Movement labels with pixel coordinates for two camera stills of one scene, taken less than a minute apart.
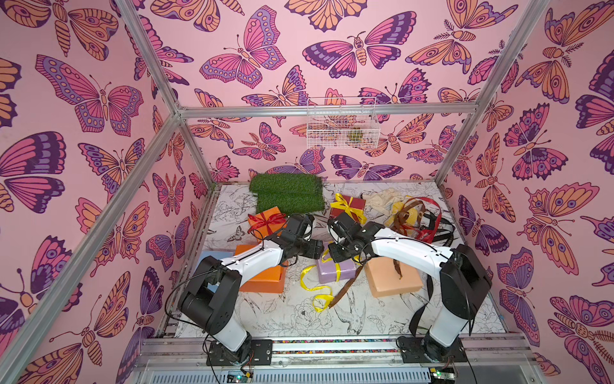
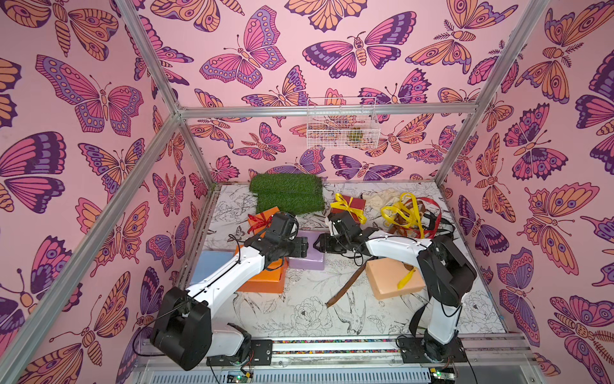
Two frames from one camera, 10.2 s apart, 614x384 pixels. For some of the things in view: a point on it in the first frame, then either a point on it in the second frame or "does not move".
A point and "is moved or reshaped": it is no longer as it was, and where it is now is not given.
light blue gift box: [218, 254] does not move
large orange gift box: [269, 280] does not move
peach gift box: [384, 278] does not move
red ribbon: [429, 234] does not move
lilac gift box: [330, 271] is moved or reshaped
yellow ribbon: [356, 258] -> [401, 215]
